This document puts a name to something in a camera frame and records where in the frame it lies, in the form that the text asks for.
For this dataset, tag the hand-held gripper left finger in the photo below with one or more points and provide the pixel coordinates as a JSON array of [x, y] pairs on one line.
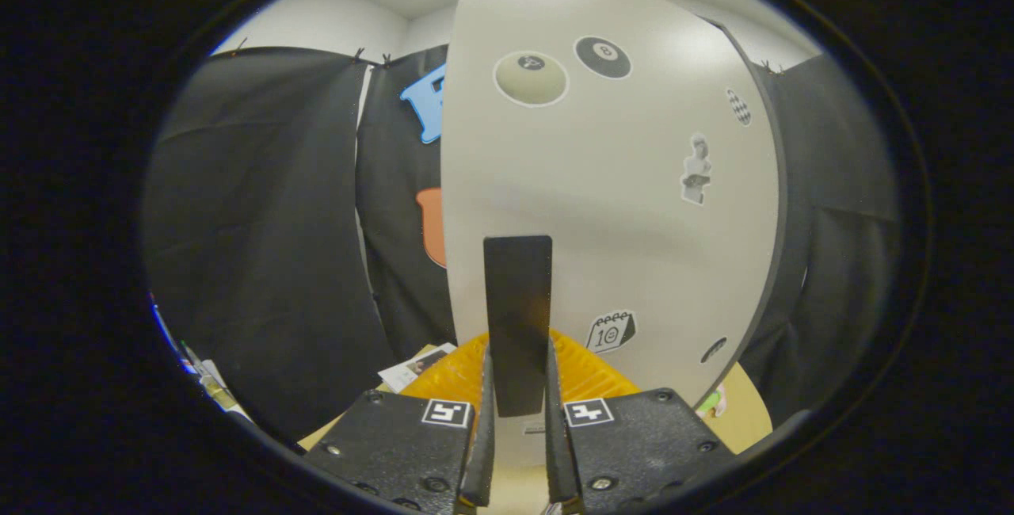
[[481, 452]]

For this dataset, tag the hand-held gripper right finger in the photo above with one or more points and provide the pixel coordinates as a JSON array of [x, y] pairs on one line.
[[558, 459]]

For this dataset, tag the white and black book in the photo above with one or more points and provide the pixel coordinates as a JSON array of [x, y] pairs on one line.
[[416, 366]]

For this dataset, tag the green and pink plush toy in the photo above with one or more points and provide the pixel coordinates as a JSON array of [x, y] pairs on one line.
[[713, 404]]

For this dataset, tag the black backdrop cloth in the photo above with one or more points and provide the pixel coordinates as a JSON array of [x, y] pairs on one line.
[[261, 246]]

